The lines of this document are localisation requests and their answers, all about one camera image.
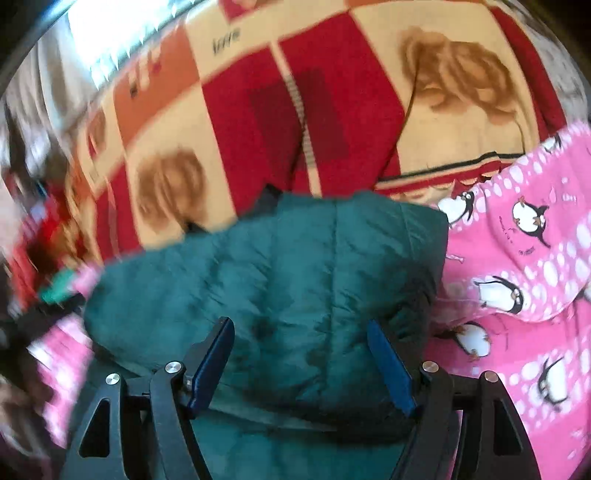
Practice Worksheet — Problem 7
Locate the rose print checkered blanket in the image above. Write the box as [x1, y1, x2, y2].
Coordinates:
[69, 0, 570, 266]

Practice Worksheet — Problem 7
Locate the red clothes pile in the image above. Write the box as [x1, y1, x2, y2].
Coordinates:
[9, 182, 95, 301]

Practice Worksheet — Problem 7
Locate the bright green garment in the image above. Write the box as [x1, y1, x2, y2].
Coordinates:
[39, 270, 80, 304]

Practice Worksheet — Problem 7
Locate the grey beige cloth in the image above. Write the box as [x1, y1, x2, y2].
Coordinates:
[503, 0, 589, 130]

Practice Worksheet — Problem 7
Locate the bright window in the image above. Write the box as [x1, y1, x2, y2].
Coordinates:
[67, 0, 197, 81]

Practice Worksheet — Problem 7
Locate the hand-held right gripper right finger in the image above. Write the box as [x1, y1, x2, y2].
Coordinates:
[368, 320, 542, 480]

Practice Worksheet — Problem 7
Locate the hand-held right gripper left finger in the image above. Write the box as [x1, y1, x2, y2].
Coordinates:
[60, 316, 235, 480]

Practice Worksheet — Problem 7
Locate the green quilted puffer jacket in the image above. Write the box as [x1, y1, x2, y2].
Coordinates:
[83, 185, 451, 480]

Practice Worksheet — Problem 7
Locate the pink penguin print blanket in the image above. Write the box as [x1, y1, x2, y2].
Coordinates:
[28, 121, 591, 480]

